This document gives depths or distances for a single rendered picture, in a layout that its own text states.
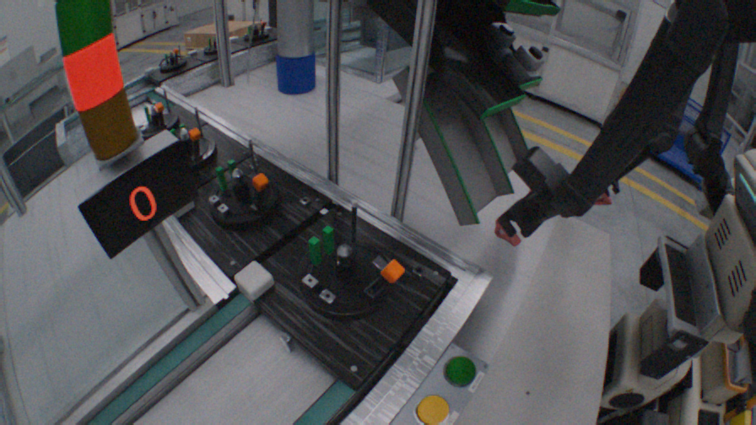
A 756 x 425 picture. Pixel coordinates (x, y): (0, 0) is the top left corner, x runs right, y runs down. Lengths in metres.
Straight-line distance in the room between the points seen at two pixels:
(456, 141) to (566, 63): 3.72
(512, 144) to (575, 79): 3.57
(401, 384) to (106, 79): 0.46
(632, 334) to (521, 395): 0.41
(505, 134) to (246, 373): 0.70
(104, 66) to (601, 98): 4.40
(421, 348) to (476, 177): 0.33
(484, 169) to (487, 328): 0.30
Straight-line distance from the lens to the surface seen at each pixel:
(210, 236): 0.60
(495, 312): 0.65
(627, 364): 0.87
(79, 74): 0.29
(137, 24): 9.62
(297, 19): 1.23
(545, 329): 0.69
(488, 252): 0.74
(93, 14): 0.28
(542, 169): 0.56
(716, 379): 1.05
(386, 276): 0.40
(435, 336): 0.49
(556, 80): 4.32
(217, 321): 0.53
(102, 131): 0.30
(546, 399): 0.63
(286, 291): 0.50
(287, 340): 0.47
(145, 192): 0.33
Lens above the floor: 1.39
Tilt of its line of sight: 44 degrees down
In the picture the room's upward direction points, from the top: 6 degrees clockwise
